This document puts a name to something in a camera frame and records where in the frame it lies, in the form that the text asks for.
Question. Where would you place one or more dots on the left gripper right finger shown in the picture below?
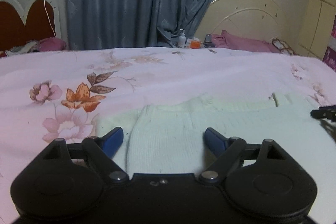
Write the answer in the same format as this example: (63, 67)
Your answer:
(227, 152)

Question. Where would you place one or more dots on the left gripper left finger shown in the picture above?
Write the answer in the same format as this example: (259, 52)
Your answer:
(99, 153)

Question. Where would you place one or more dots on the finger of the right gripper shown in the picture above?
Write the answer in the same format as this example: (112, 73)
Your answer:
(324, 112)

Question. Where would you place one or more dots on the cream knit sweater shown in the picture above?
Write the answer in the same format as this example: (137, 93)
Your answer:
(272, 160)

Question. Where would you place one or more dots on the pile of clothes left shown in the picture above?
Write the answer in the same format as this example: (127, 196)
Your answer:
(31, 46)

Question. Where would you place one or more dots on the pink floral bed sheet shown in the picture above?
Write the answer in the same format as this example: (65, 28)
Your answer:
(164, 100)

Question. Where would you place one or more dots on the patterned cushion right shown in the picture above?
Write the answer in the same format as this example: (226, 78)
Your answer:
(283, 47)

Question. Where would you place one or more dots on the cream wardrobe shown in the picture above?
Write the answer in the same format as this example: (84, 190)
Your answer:
(317, 27)

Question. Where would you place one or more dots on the magenta pillow right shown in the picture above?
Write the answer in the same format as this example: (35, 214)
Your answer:
(229, 41)

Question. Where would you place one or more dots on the magenta pillow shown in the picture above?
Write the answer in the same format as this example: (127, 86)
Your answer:
(229, 41)
(51, 44)

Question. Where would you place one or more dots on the orange box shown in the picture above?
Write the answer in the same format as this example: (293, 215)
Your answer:
(194, 44)

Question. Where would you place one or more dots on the magenta pillow left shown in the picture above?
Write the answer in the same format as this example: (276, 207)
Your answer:
(51, 44)

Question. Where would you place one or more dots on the white pump bottle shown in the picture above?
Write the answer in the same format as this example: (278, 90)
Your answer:
(181, 39)

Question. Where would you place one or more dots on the cream round headboard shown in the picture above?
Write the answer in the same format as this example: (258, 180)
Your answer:
(253, 19)

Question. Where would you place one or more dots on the red heart headboard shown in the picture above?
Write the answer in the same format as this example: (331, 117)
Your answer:
(38, 20)

